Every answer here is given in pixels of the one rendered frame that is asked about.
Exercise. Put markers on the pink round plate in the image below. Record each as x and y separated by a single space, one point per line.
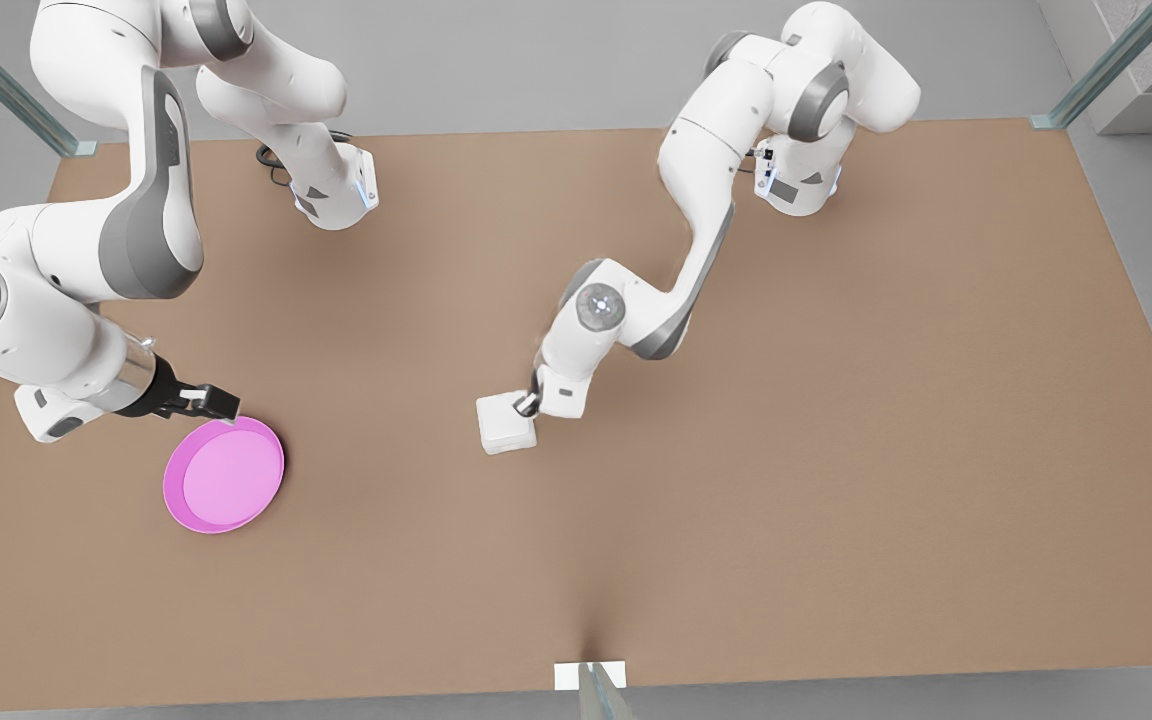
224 476

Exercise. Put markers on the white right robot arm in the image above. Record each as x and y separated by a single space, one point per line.
136 210

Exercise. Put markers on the white egg box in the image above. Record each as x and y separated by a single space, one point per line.
504 425

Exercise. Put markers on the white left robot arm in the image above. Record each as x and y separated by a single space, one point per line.
726 150

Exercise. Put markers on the silver frame post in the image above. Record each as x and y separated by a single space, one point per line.
1111 62
596 692
6 85

